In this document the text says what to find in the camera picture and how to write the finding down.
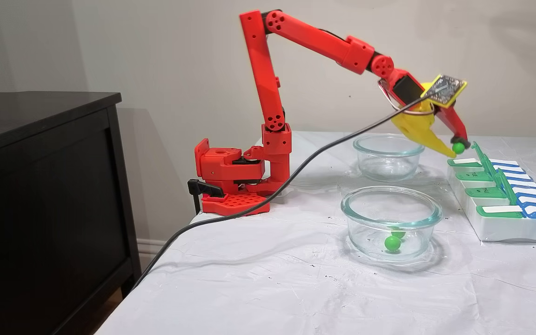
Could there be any weekly pill organizer box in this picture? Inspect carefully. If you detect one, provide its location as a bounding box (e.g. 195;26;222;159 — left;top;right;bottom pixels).
446;141;536;245

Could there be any clear glass bowl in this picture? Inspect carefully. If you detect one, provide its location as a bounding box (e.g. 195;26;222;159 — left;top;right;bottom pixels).
353;134;425;183
341;186;444;262

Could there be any white tablecloth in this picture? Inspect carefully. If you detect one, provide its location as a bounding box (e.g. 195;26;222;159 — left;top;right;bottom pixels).
96;131;536;335

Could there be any black table clamp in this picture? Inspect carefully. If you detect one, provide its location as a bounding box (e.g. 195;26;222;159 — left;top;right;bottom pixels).
188;179;225;214

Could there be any black wooden cabinet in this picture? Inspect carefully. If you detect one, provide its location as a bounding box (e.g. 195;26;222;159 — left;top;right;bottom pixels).
0;91;142;335

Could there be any red white servo wire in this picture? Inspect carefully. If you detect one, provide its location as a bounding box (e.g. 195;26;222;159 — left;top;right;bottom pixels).
377;79;436;115

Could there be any camera board on yellow mount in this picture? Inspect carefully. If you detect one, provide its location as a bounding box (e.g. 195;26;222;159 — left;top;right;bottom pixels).
421;74;468;109

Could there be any black camera cable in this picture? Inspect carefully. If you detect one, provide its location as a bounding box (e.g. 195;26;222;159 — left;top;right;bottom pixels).
131;95;429;289

